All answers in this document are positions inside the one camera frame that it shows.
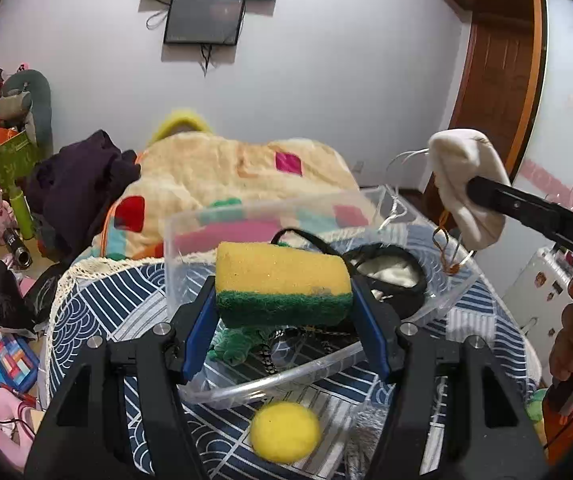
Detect yellow and green sponge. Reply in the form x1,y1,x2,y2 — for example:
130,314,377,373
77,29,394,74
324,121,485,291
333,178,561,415
215,241,355,330

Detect orange thread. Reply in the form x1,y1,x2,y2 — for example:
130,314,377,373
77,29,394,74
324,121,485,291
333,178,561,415
433,209,473,277

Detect white suitcase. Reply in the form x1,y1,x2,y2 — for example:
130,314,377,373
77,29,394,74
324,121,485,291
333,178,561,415
503,245,573,362

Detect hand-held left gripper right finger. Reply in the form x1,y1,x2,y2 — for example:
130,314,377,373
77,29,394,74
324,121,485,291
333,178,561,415
350,275,553,480

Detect clear plastic container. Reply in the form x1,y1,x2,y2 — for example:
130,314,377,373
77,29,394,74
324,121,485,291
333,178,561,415
163,185,480,407

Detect thin white wire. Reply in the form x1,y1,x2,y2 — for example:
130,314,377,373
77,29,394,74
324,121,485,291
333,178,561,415
376,147,433,232

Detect yellow felt ball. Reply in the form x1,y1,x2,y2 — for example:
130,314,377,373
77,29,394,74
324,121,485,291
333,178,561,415
250,402,322,464

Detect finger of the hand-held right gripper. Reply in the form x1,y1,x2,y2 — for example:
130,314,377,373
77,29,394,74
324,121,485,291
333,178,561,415
467,175,568,242

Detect black and white braided cord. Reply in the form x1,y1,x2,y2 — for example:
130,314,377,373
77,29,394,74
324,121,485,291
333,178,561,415
260,329,359,377

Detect green plush toy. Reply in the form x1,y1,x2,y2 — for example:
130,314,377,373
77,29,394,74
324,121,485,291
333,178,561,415
206,326,278,367

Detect grey plush toy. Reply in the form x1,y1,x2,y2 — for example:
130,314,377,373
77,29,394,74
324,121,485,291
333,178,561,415
0,67,54,159

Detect white sock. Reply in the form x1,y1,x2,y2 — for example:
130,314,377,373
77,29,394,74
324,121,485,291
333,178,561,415
426,129,512,252

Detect white sliding door panel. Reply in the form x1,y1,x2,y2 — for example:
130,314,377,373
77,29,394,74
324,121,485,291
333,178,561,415
510,0,573,222

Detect colourful checked pouch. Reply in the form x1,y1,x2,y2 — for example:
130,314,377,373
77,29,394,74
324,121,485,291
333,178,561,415
0,320,40,392

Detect cream blanket with coloured squares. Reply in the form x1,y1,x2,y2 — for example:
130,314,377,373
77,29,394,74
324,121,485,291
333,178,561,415
98,135,373,262

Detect person's right hand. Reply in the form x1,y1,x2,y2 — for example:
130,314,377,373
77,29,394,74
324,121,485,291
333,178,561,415
549,274,573,387

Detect green cardboard box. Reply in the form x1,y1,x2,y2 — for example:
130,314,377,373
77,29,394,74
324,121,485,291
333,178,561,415
0,129,43,202

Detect light green plush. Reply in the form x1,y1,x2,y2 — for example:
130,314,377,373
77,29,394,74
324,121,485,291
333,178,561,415
525,387,550,424

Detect white cable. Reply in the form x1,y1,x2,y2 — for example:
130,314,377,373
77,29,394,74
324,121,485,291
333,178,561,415
145,7,170,31

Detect black flashlight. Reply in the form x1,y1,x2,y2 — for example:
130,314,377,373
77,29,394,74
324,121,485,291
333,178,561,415
1,228,34,269

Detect small black wall screen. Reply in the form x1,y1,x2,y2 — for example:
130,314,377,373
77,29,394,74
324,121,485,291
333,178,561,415
163,0,246,47

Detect black cloth bag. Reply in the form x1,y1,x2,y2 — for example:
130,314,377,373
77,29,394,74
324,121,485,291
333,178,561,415
0,250,38,337

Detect brown wooden wardrobe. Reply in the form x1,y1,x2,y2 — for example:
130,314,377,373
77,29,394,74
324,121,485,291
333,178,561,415
421,0,553,197

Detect green tube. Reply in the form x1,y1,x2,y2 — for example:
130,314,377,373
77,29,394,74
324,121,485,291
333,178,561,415
10,187,35,241

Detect dark purple clothing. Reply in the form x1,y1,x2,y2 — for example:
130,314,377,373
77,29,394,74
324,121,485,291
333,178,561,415
20,129,143,262

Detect blue wave patterned cloth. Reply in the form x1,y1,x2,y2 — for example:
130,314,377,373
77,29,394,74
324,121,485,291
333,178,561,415
46,220,543,480

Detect grey furry cloth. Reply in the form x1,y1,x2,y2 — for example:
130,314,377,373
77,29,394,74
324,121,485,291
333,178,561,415
343,402,403,480

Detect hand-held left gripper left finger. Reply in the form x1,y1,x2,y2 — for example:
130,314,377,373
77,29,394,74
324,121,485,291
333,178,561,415
25,275,218,480

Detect black sleep mask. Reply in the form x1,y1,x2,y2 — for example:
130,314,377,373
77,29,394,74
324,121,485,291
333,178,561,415
269,227,428,322

